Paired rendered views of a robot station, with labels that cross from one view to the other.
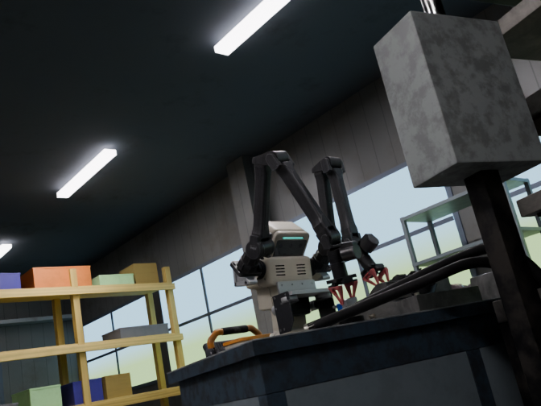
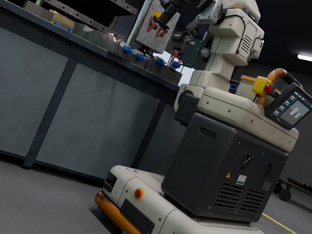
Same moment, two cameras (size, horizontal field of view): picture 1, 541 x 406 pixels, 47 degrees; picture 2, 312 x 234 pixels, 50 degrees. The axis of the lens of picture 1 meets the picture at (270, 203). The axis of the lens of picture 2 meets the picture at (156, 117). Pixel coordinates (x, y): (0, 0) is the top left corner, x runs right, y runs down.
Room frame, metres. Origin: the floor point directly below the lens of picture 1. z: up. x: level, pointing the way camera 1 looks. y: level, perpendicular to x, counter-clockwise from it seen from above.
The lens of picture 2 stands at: (4.57, -0.19, 0.65)
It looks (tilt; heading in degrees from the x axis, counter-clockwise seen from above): 2 degrees down; 180
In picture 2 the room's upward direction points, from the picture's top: 24 degrees clockwise
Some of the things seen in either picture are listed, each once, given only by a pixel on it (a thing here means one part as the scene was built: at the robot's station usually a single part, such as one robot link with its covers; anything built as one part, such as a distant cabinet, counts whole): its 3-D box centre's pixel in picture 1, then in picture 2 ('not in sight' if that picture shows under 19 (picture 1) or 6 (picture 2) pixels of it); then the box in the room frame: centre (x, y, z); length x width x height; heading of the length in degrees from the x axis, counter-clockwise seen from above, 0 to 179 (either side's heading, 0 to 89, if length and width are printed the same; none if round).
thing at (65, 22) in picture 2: not in sight; (56, 27); (1.75, -1.23, 0.87); 0.50 x 0.27 x 0.17; 29
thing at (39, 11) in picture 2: not in sight; (36, 13); (2.59, -1.06, 0.83); 0.20 x 0.15 x 0.07; 29
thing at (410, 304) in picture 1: (399, 304); (149, 65); (2.18, -0.36, 0.87); 0.50 x 0.26 x 0.14; 29
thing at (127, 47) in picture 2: not in sight; (129, 49); (2.65, -0.47, 0.85); 0.13 x 0.05 x 0.05; 46
